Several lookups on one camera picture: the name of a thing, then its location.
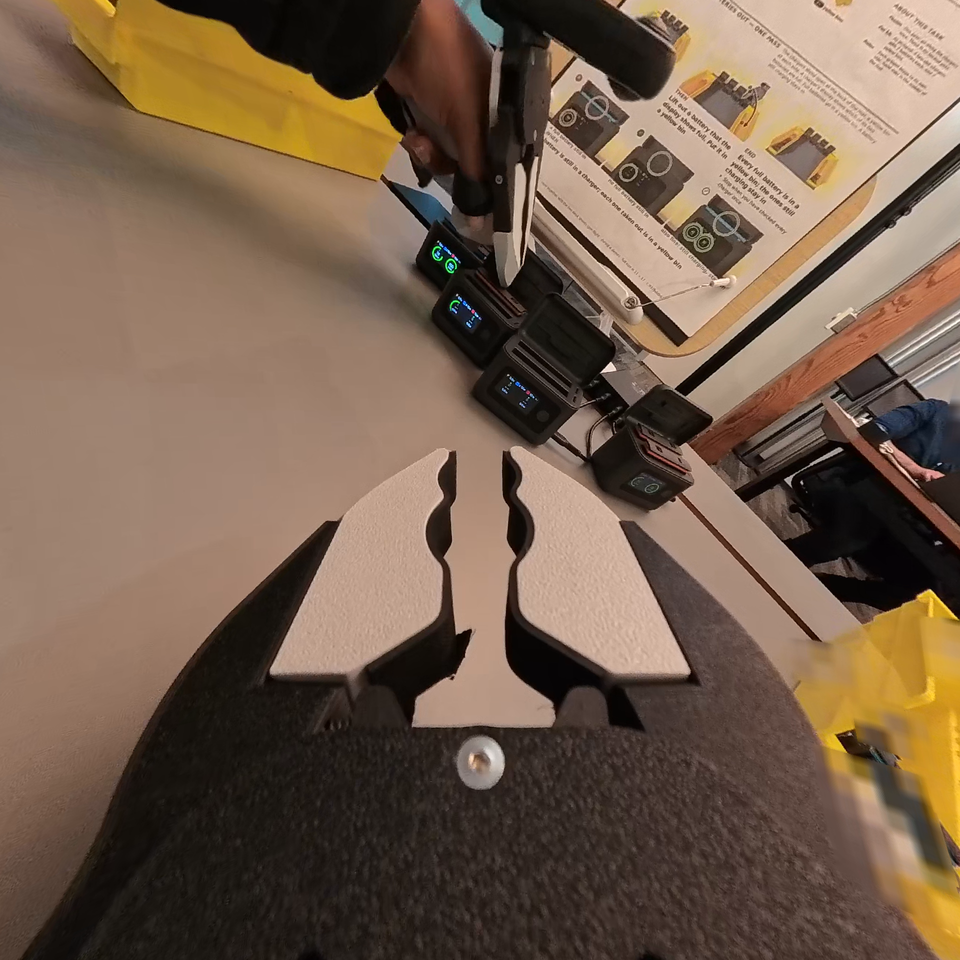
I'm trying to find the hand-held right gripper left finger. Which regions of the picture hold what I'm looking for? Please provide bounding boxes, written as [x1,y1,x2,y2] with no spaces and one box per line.
[267,447,477,710]

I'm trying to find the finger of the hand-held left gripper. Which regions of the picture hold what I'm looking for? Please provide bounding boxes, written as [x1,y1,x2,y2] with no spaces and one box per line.
[522,144,545,260]
[489,161,530,291]

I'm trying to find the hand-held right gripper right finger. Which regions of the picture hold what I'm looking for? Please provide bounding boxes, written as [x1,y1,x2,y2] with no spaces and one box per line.
[503,446,693,711]

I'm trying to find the black battery charging case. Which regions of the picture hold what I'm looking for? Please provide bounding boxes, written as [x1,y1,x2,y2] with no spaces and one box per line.
[414,217,490,294]
[588,386,715,513]
[429,255,565,372]
[471,294,618,447]

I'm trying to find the yellow plastic bin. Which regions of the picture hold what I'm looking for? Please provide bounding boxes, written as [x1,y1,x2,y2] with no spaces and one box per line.
[45,0,404,183]
[793,588,960,952]

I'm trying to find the person's left hand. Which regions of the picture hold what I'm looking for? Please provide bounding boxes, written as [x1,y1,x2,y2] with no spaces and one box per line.
[382,21,500,235]

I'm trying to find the white board ledge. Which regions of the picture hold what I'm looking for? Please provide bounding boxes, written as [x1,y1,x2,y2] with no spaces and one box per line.
[525,208,648,327]

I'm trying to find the dark blue smartphone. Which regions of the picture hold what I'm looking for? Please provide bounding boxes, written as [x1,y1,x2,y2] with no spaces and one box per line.
[384,177,460,228]

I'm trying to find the printed paper sheet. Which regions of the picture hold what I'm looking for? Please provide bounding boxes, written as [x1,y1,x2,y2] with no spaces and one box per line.
[536,0,960,340]

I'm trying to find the black multiport charger hub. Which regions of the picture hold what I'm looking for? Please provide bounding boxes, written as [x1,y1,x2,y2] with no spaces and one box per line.
[585,366,655,423]

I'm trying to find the black office chair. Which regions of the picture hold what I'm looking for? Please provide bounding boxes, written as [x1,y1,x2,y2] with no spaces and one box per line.
[789,448,942,575]

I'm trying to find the wooden background desk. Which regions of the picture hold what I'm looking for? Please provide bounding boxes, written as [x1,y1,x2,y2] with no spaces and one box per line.
[819,396,960,552]

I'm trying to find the brown wooden panel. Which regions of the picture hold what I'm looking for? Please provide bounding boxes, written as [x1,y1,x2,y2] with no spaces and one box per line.
[688,246,960,468]

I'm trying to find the black desk monitor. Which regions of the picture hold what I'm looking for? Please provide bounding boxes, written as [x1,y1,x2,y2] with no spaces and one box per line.
[834,354,929,415]

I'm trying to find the black charging cable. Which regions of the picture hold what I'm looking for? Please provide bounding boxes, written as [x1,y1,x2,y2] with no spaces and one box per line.
[583,408,625,455]

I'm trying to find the white peg wire clip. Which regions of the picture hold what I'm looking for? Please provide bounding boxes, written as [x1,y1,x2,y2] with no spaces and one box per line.
[621,274,741,312]

